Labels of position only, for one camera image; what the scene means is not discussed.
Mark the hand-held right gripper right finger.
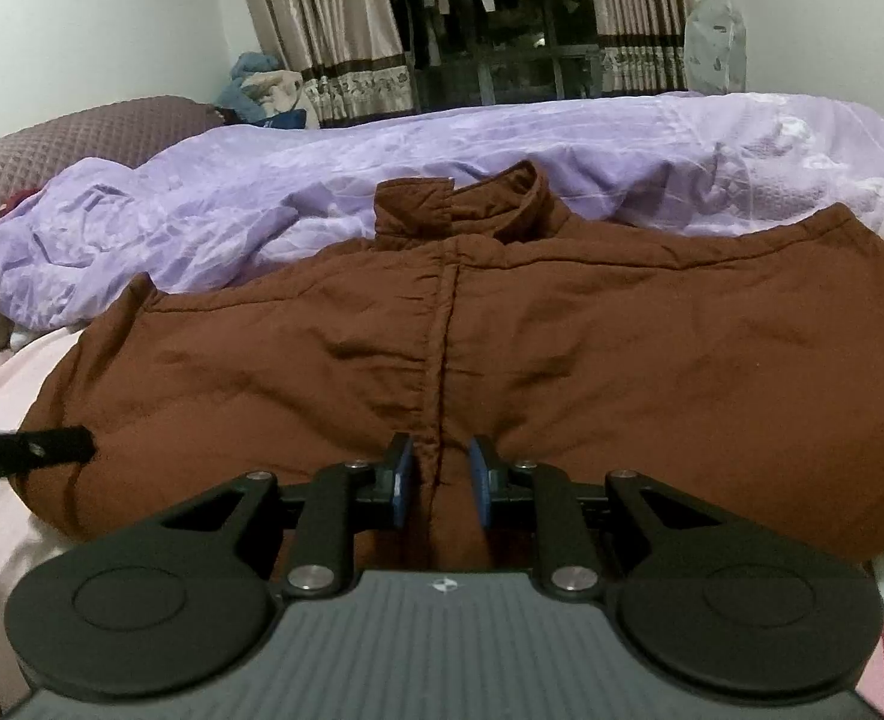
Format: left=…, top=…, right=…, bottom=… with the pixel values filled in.
left=467, top=433, right=744, bottom=598

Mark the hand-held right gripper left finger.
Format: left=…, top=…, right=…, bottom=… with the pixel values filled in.
left=142, top=431, right=417, bottom=598

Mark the white floral cushion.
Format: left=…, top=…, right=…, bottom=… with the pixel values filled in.
left=683, top=0, right=749, bottom=95

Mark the beige striped curtain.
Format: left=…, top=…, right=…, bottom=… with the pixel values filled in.
left=584, top=0, right=692, bottom=95
left=233, top=0, right=417, bottom=128

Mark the blue and white cloth pile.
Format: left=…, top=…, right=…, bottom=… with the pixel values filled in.
left=215, top=52, right=309, bottom=130

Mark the mauve quilted headboard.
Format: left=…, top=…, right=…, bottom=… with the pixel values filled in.
left=0, top=95, right=222, bottom=242

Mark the brown padded jacket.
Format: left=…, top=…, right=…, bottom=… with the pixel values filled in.
left=18, top=159, right=884, bottom=565

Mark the window with hanging clothes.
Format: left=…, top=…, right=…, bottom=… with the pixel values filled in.
left=376, top=0, right=602, bottom=112

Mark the purple duvet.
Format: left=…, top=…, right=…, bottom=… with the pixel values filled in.
left=0, top=90, right=884, bottom=332

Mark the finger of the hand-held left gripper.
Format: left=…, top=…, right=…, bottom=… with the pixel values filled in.
left=0, top=426, right=97, bottom=482

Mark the pink printed bed sheet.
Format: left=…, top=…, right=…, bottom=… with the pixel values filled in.
left=0, top=246, right=884, bottom=720

